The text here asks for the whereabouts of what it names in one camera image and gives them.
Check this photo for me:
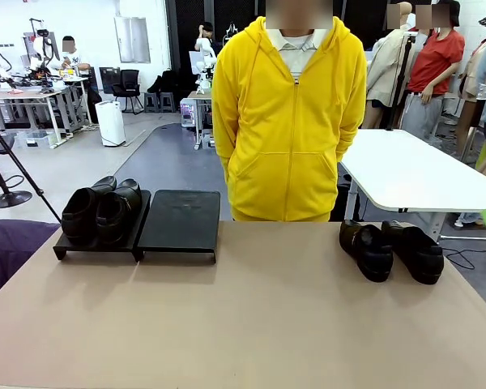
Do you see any black leather loafer shoe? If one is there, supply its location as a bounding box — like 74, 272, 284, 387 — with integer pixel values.
60, 175, 117, 246
96, 178, 143, 247
381, 220, 446, 285
339, 220, 394, 284

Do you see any black metal shoe stand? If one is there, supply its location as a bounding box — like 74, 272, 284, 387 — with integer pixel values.
53, 189, 151, 263
133, 190, 221, 265

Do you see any white folding table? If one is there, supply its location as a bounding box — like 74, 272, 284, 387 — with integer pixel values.
338, 128, 486, 257

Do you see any mannequin with bucket hat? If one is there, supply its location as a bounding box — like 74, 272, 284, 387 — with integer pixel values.
455, 7, 486, 159

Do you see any mannequin in red shirt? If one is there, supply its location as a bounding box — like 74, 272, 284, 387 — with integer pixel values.
404, 0, 467, 141

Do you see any mannequin in beige coat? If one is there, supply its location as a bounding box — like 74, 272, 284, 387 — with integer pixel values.
366, 2, 416, 130

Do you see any person in yellow hoodie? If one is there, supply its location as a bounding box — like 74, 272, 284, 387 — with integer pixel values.
211, 15, 369, 223

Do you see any computer case with lights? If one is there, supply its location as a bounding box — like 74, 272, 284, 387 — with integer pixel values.
179, 99, 199, 129

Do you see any standing person with black hair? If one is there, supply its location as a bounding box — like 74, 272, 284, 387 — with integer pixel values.
197, 20, 216, 41

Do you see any black backpack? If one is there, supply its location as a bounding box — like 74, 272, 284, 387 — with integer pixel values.
147, 69, 179, 95

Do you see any black office chair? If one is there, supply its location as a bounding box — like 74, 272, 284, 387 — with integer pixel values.
112, 69, 143, 114

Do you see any white air purifier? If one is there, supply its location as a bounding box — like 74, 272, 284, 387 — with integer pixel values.
94, 100, 126, 147

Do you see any seated person in white shirt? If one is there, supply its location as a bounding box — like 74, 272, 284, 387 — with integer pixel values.
59, 35, 91, 82

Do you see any clear plastic storage box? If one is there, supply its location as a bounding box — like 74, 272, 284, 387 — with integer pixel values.
15, 130, 54, 150

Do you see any black and white desk robot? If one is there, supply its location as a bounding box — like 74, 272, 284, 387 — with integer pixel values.
22, 18, 62, 82

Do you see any purple cloth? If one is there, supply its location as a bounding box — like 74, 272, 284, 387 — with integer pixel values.
0, 220, 62, 301

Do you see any white workshop desk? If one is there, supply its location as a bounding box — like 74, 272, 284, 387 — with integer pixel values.
0, 89, 66, 149

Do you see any black bar stool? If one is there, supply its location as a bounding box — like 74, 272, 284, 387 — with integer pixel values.
0, 135, 33, 210

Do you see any black floor cable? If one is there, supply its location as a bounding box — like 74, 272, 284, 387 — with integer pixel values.
445, 246, 477, 271

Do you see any white wall cabinet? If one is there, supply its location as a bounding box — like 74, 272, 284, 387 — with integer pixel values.
113, 16, 151, 64

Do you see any black camera tripod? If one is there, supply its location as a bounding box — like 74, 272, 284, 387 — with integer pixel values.
0, 111, 64, 224

